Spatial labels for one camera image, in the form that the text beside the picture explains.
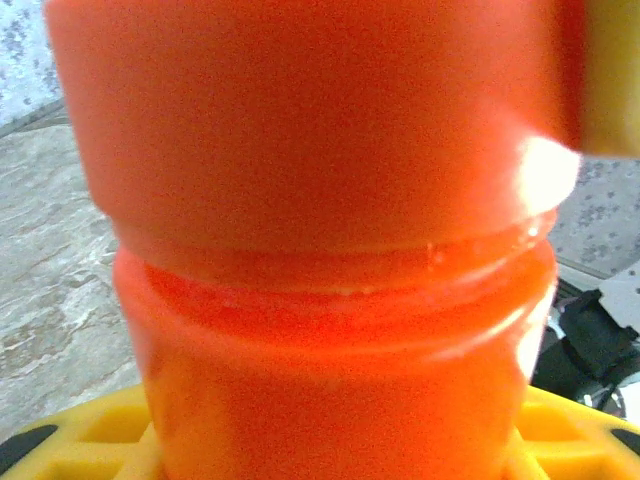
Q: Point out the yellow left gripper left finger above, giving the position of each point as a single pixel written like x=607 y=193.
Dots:
x=75 y=445

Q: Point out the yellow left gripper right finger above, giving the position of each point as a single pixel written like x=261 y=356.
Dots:
x=575 y=445

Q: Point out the orange bottle cap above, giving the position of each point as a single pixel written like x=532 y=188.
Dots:
x=300 y=125

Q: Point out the orange cylinder block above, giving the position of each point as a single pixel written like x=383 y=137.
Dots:
x=325 y=375

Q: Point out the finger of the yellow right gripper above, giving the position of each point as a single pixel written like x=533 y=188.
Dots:
x=612 y=75

